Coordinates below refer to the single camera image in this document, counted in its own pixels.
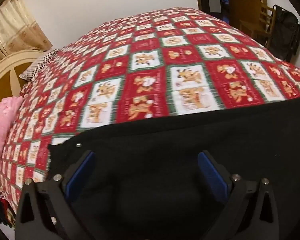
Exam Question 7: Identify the black pants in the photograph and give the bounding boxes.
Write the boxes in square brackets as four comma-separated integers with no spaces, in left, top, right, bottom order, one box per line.
[47,95,300,240]

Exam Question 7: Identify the black bag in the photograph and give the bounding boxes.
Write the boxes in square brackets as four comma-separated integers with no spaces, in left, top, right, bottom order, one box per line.
[269,4,300,63]

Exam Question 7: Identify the brown wooden door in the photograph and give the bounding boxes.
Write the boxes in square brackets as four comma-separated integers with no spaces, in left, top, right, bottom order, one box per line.
[226,0,267,30]

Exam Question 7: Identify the beige patterned curtain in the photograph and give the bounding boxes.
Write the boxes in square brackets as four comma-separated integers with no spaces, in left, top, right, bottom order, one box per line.
[0,0,53,63]

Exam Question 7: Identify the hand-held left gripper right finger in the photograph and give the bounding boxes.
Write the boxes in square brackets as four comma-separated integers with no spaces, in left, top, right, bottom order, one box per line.
[197,150,283,240]

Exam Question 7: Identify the dark cloth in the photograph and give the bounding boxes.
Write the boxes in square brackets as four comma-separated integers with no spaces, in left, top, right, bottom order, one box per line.
[0,192,17,228]

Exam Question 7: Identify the red printed checkered blanket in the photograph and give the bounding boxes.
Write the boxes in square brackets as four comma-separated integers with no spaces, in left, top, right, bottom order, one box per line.
[0,6,300,208]

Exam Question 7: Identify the cream wooden headboard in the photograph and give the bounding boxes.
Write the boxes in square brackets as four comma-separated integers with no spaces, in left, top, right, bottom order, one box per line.
[0,50,48,193]

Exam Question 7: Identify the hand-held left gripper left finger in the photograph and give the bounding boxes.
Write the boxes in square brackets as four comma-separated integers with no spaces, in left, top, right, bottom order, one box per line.
[15,150,96,240]

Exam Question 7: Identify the pink fluffy pillow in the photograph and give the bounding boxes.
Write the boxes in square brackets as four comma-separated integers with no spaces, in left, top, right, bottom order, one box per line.
[0,96,24,166]

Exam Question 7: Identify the striped pillow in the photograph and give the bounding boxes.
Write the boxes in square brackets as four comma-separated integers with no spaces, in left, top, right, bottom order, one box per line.
[19,49,62,82]

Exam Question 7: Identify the wooden chair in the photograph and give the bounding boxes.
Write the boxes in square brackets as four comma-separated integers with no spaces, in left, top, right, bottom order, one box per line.
[239,4,277,47]

